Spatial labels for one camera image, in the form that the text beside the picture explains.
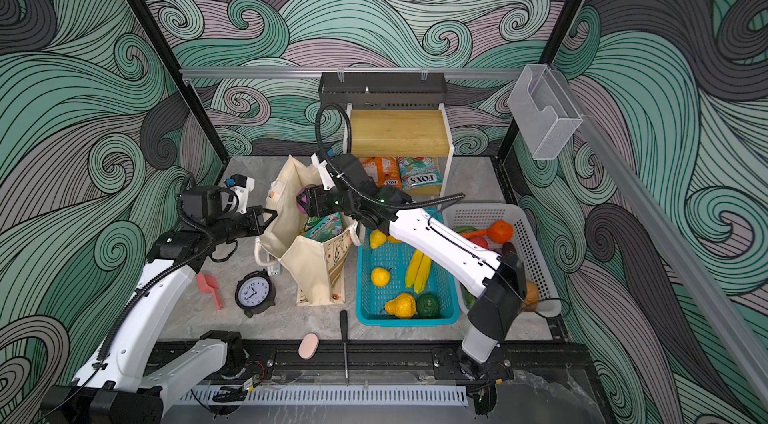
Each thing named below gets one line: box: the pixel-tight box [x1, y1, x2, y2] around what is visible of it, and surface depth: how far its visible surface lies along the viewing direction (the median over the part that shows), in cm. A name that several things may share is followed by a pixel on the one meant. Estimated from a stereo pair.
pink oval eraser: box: [298, 332, 320, 360], surface depth 76 cm
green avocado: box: [416, 292, 441, 319], surface depth 80 cm
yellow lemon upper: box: [369, 229, 387, 249], surface depth 94 cm
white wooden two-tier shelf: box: [344, 103, 455, 207], surface depth 83 cm
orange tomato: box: [489, 220, 513, 244], surface depth 94 cm
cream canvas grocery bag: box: [255, 155, 365, 306], surface depth 78 cm
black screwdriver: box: [340, 309, 349, 387], surface depth 80 cm
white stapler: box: [267, 263, 281, 276], surface depth 89 cm
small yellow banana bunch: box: [405, 249, 432, 294], surface depth 88 cm
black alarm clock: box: [234, 268, 277, 319], surface depth 84 cm
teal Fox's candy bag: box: [398, 156, 443, 191], surface depth 94 cm
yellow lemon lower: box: [371, 267, 391, 288], surface depth 86 cm
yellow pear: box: [379, 293, 417, 319], surface depth 79 cm
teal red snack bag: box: [302, 212, 343, 243], surface depth 89 cm
